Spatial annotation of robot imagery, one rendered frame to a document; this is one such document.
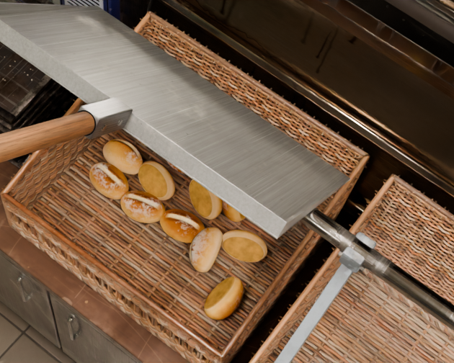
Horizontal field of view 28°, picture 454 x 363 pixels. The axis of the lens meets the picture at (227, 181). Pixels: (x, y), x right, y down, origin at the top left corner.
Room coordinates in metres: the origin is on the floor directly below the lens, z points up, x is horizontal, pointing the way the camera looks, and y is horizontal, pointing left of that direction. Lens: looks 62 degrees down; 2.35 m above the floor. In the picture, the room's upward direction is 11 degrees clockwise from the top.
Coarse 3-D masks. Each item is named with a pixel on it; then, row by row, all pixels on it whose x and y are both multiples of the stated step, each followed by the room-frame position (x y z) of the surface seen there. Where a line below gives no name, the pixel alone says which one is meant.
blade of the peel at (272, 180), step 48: (48, 48) 0.76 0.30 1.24; (96, 48) 0.83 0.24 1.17; (144, 48) 0.91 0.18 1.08; (96, 96) 0.66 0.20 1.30; (144, 96) 0.74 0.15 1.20; (192, 96) 0.81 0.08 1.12; (144, 144) 0.61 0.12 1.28; (192, 144) 0.66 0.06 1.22; (240, 144) 0.71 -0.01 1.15; (288, 144) 0.78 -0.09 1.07; (240, 192) 0.55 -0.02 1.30; (288, 192) 0.63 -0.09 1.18
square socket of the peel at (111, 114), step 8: (88, 104) 0.61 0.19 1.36; (96, 104) 0.62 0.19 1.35; (104, 104) 0.62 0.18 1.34; (112, 104) 0.63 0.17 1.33; (120, 104) 0.64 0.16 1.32; (88, 112) 0.59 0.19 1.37; (96, 112) 0.60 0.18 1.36; (104, 112) 0.60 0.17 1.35; (112, 112) 0.61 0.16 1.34; (120, 112) 0.62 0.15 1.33; (128, 112) 0.63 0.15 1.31; (96, 120) 0.58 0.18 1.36; (104, 120) 0.59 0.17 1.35; (112, 120) 0.60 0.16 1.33; (120, 120) 0.62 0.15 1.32; (96, 128) 0.58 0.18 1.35; (104, 128) 0.59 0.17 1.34; (112, 128) 0.60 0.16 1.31; (120, 128) 0.62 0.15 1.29; (88, 136) 0.57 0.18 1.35; (96, 136) 0.58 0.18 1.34
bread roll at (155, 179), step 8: (144, 168) 0.92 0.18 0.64; (152, 168) 0.91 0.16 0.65; (160, 168) 0.92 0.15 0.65; (144, 176) 0.90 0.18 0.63; (152, 176) 0.90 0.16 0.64; (160, 176) 0.90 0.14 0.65; (168, 176) 0.90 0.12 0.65; (144, 184) 0.89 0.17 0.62; (152, 184) 0.88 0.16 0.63; (160, 184) 0.88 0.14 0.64; (168, 184) 0.88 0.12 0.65; (152, 192) 0.87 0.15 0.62; (160, 192) 0.87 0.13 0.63; (168, 192) 0.87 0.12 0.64
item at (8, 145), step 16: (80, 112) 0.58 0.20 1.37; (32, 128) 0.51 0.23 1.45; (48, 128) 0.52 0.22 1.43; (64, 128) 0.54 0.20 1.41; (80, 128) 0.56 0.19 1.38; (0, 144) 0.46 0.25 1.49; (16, 144) 0.47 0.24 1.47; (32, 144) 0.49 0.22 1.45; (48, 144) 0.51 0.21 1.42; (0, 160) 0.44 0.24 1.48
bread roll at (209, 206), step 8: (192, 184) 0.90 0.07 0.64; (192, 192) 0.89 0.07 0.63; (200, 192) 0.88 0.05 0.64; (208, 192) 0.88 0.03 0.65; (192, 200) 0.87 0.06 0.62; (200, 200) 0.87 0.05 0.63; (208, 200) 0.87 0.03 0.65; (216, 200) 0.87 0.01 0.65; (200, 208) 0.86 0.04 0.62; (208, 208) 0.85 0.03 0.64; (216, 208) 0.85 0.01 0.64; (208, 216) 0.84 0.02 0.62; (216, 216) 0.85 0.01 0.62
